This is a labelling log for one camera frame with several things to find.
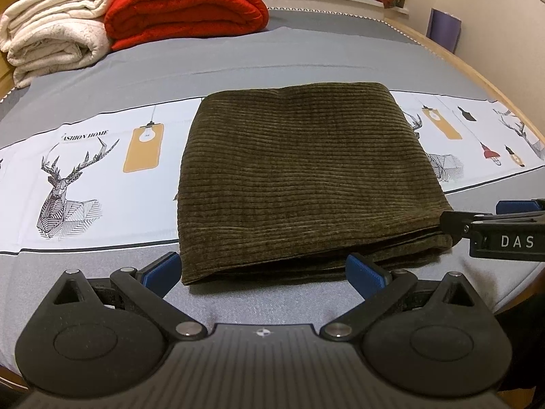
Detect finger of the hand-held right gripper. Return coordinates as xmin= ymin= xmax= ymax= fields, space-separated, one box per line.
xmin=438 ymin=210 xmax=545 ymax=244
xmin=496 ymin=198 xmax=545 ymax=215

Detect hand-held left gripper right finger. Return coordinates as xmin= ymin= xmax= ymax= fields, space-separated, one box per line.
xmin=319 ymin=253 xmax=490 ymax=342

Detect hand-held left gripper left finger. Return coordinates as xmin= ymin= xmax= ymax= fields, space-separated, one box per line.
xmin=40 ymin=252 xmax=209 ymax=342

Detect olive corduroy pants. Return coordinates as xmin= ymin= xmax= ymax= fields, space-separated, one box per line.
xmin=176 ymin=82 xmax=454 ymax=286

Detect purple board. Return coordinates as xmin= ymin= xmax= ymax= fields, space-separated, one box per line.
xmin=426 ymin=7 xmax=463 ymax=55

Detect cream folded fleece blanket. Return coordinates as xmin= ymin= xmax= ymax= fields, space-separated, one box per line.
xmin=7 ymin=12 xmax=112 ymax=89
xmin=0 ymin=0 xmax=121 ymax=35

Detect beige window ledge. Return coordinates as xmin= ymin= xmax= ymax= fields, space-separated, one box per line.
xmin=256 ymin=0 xmax=410 ymax=20

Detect red folded blanket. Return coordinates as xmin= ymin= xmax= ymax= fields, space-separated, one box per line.
xmin=104 ymin=0 xmax=270 ymax=52

